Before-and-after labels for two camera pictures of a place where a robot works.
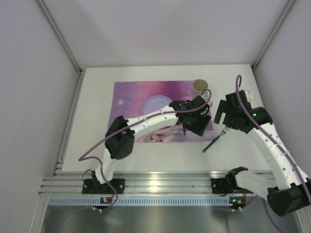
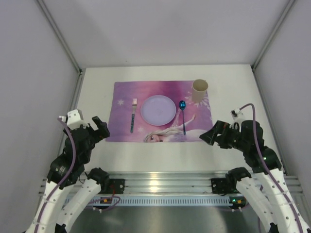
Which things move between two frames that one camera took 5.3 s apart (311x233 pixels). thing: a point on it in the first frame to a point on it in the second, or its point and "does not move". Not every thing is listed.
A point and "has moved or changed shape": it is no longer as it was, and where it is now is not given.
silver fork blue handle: (225, 130) has moved or changed shape
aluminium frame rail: (140, 182) does not move
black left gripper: (198, 124) to (92, 133)
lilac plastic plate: (154, 104) does not move
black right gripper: (224, 111) to (222, 136)
